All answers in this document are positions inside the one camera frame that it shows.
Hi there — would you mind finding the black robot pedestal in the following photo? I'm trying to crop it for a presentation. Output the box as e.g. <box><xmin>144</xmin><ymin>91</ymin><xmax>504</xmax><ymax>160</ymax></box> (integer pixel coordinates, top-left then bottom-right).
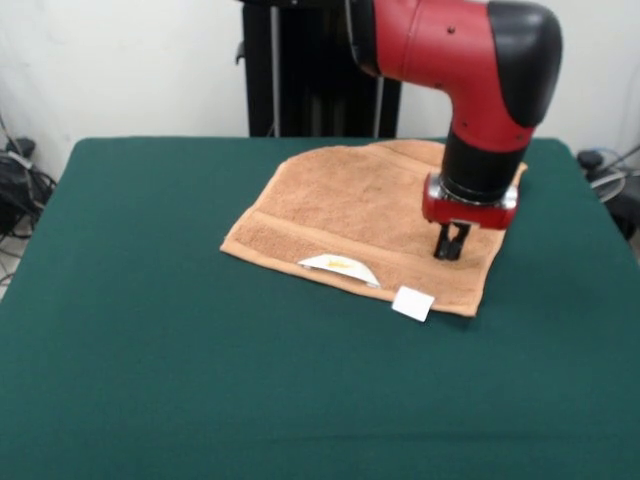
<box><xmin>234</xmin><ymin>0</ymin><xmax>402</xmax><ymax>138</ymax></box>

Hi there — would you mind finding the tan terry towel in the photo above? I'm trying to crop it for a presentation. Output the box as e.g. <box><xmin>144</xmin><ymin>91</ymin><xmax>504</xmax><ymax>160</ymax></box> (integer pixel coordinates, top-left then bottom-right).
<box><xmin>219</xmin><ymin>139</ymin><xmax>530</xmax><ymax>321</ymax></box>

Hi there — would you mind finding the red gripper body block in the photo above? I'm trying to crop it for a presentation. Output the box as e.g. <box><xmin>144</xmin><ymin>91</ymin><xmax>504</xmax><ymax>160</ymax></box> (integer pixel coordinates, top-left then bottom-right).
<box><xmin>421</xmin><ymin>189</ymin><xmax>520</xmax><ymax>232</ymax></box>

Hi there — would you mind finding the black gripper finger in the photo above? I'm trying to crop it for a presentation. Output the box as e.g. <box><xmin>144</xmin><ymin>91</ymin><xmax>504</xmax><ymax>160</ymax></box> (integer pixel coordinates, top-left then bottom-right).
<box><xmin>433</xmin><ymin>222</ymin><xmax>454</xmax><ymax>261</ymax></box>
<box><xmin>449</xmin><ymin>223</ymin><xmax>471</xmax><ymax>262</ymax></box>

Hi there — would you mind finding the black lump with cables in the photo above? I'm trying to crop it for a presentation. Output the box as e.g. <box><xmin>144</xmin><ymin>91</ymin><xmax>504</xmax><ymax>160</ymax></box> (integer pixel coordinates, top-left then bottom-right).
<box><xmin>0</xmin><ymin>137</ymin><xmax>57</xmax><ymax>239</ymax></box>

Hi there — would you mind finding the dark green table cloth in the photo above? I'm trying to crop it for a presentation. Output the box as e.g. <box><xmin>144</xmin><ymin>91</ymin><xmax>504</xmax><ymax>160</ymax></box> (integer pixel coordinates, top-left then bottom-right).
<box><xmin>0</xmin><ymin>136</ymin><xmax>640</xmax><ymax>480</ymax></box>

